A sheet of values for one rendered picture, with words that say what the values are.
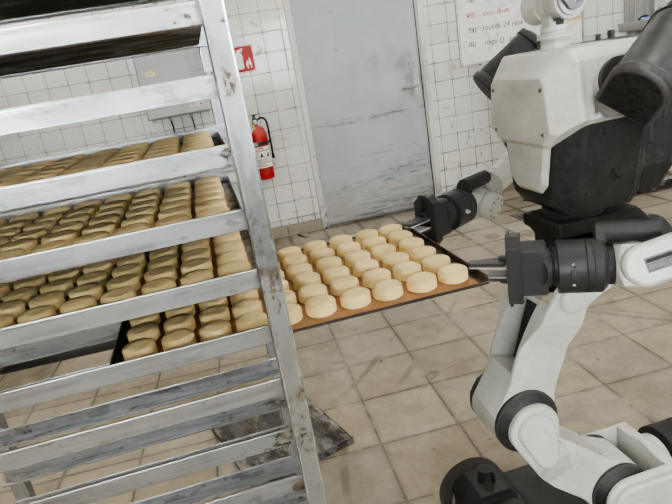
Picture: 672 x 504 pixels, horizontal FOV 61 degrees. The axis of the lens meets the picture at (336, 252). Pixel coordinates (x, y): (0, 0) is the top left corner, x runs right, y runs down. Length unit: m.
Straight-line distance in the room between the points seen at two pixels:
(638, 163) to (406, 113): 3.91
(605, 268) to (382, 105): 4.09
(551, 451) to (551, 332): 0.26
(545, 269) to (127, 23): 0.70
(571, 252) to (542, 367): 0.39
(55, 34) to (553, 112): 0.77
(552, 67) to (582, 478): 0.92
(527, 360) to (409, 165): 3.91
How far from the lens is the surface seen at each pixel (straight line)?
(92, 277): 1.01
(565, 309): 1.21
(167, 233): 0.80
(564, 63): 1.07
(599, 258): 0.96
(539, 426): 1.28
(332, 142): 4.85
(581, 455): 1.47
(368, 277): 0.98
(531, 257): 0.96
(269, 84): 4.73
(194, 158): 0.78
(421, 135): 5.05
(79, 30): 0.79
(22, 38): 0.80
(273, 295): 0.80
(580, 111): 1.06
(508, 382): 1.27
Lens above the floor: 1.32
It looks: 18 degrees down
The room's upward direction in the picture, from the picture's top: 10 degrees counter-clockwise
